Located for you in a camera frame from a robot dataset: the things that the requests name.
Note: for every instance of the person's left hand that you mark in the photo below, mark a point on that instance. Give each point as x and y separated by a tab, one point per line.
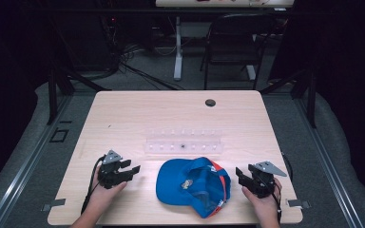
103	194

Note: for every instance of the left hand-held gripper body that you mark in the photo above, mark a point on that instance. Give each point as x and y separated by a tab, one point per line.
108	175

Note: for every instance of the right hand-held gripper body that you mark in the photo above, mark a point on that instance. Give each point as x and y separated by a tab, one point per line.
263	180

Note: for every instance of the person's right hand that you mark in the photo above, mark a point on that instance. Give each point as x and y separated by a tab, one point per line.
264	205

